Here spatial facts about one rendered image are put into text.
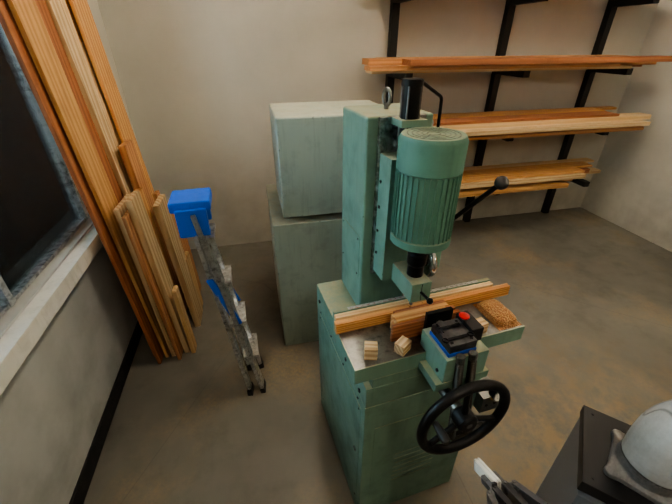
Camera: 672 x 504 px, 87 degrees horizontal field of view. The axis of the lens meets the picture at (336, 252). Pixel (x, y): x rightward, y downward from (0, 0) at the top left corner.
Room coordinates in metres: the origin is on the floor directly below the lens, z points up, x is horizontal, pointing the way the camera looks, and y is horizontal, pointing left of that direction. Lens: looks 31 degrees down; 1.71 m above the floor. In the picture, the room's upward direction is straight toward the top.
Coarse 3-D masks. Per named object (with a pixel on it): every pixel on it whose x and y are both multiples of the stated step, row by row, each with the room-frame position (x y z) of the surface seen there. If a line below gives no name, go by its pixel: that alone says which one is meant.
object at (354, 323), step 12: (492, 288) 1.02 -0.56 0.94; (504, 288) 1.03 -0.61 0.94; (444, 300) 0.96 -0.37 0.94; (456, 300) 0.97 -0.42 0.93; (468, 300) 0.98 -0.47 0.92; (480, 300) 1.00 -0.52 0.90; (384, 312) 0.89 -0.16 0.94; (336, 324) 0.84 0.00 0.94; (348, 324) 0.85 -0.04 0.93; (360, 324) 0.86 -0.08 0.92; (372, 324) 0.87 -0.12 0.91
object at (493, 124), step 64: (512, 0) 3.45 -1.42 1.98; (640, 0) 3.46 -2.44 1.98; (384, 64) 2.93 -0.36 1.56; (448, 64) 2.86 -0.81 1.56; (512, 64) 3.03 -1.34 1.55; (576, 64) 3.16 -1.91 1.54; (640, 64) 3.47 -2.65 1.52; (512, 128) 3.02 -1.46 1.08; (576, 128) 3.11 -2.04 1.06; (640, 128) 3.33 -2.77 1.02; (512, 192) 3.07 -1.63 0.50
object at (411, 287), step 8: (400, 264) 0.98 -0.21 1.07; (392, 272) 0.99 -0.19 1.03; (400, 272) 0.94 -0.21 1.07; (392, 280) 0.99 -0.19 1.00; (400, 280) 0.94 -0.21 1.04; (408, 280) 0.89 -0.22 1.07; (416, 280) 0.89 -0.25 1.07; (424, 280) 0.89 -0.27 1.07; (400, 288) 0.93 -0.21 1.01; (408, 288) 0.89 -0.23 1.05; (416, 288) 0.87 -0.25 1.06; (424, 288) 0.88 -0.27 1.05; (408, 296) 0.88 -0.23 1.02; (416, 296) 0.87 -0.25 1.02
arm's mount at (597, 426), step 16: (592, 416) 0.72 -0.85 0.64; (608, 416) 0.73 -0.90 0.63; (592, 432) 0.67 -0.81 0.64; (608, 432) 0.67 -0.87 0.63; (624, 432) 0.67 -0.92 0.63; (592, 448) 0.62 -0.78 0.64; (608, 448) 0.62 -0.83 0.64; (592, 464) 0.57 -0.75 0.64; (592, 480) 0.52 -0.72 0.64; (608, 480) 0.52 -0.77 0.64; (592, 496) 0.50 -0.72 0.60; (608, 496) 0.49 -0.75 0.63; (624, 496) 0.48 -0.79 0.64; (640, 496) 0.48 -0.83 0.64
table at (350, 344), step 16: (336, 336) 0.85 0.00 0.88; (352, 336) 0.83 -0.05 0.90; (368, 336) 0.83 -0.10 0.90; (384, 336) 0.83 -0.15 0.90; (416, 336) 0.83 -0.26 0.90; (496, 336) 0.84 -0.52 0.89; (512, 336) 0.86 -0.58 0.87; (352, 352) 0.76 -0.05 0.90; (384, 352) 0.76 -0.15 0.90; (416, 352) 0.76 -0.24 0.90; (352, 368) 0.71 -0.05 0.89; (368, 368) 0.70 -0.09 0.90; (384, 368) 0.72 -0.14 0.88; (400, 368) 0.73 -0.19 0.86; (432, 384) 0.68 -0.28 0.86; (448, 384) 0.68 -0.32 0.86
